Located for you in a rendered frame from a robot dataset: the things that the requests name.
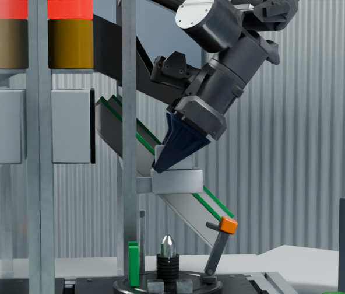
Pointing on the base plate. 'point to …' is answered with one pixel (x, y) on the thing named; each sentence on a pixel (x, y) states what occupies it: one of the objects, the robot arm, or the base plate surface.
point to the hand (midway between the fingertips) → (171, 148)
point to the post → (45, 156)
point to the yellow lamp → (70, 44)
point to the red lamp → (70, 9)
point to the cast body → (172, 178)
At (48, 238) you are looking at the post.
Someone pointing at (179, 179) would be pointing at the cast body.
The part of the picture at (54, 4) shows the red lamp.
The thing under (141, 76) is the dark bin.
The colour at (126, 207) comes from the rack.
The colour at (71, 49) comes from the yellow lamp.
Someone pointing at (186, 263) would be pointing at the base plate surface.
